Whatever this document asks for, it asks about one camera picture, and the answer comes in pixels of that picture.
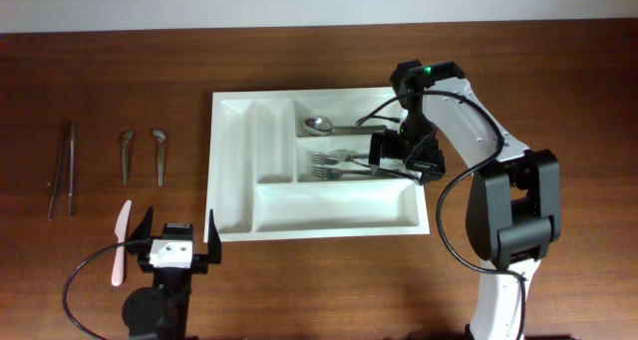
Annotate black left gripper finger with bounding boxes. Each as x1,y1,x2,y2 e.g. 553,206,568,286
206,208,222,264
127,206,154,254

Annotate steel tablespoon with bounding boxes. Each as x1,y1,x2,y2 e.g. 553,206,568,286
302,116,390,138
331,125,387,135

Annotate black-handled steel fork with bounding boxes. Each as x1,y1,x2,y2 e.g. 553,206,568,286
327,150,423,182

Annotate small steel spoon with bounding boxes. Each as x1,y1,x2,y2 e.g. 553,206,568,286
121,130,135,185
152,129,166,186

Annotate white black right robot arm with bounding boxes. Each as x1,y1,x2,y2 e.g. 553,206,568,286
369,60,561,339

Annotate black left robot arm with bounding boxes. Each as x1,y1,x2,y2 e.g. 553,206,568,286
122,208,222,339

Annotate pink plastic knife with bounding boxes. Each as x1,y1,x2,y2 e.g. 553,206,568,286
111,199,133,287

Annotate white cutlery tray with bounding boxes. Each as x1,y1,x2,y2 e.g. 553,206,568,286
205,87,430,241

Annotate black left camera cable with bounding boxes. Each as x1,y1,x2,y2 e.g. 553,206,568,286
62,238,151,340

